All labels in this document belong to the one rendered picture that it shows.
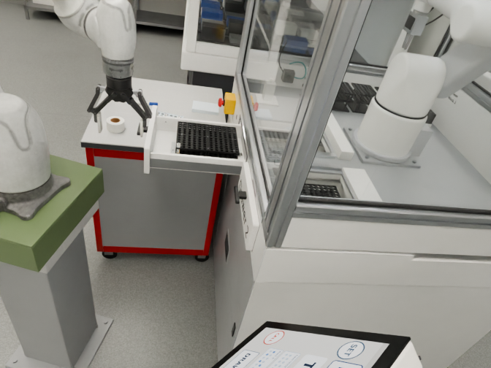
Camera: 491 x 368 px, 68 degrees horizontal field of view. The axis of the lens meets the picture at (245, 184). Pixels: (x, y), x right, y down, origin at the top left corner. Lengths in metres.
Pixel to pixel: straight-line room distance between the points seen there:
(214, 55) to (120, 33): 1.01
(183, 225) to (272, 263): 0.90
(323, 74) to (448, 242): 0.63
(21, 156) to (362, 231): 0.85
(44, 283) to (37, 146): 0.45
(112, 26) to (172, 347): 1.32
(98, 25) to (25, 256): 0.64
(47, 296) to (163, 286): 0.75
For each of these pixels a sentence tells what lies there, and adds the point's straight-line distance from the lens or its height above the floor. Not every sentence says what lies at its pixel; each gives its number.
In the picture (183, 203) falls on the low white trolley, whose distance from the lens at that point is 1.70.
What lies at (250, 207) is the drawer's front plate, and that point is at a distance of 1.03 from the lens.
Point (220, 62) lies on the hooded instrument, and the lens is 2.08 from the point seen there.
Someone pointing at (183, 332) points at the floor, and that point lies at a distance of 1.83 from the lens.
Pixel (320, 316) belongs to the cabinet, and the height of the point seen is 0.62.
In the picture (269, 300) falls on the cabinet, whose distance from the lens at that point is 1.12.
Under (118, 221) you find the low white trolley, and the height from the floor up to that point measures 0.31.
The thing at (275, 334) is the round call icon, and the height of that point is 1.01.
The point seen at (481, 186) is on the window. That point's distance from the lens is 1.03.
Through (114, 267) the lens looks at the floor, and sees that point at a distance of 2.04.
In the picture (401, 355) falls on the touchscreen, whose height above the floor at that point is 1.20.
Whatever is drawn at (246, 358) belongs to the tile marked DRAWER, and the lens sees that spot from 0.68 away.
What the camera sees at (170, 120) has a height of 0.89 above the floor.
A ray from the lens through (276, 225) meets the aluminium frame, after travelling 0.86.
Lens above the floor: 1.62
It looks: 38 degrees down
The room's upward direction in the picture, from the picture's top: 13 degrees clockwise
